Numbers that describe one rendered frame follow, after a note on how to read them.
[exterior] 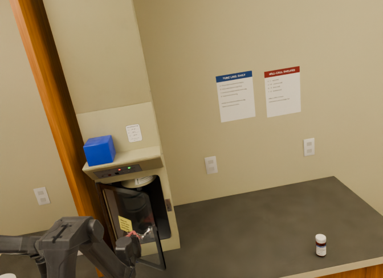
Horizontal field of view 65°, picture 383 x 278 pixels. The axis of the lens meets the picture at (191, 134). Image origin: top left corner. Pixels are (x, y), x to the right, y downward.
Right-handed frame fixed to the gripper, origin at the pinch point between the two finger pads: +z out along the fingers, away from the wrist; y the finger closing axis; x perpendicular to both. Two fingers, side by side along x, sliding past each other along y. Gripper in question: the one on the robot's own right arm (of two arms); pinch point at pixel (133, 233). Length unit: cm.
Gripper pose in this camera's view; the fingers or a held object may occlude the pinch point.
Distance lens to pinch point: 137.2
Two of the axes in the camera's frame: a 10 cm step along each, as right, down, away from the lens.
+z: -0.7, -3.2, 9.5
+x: -9.8, 1.7, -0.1
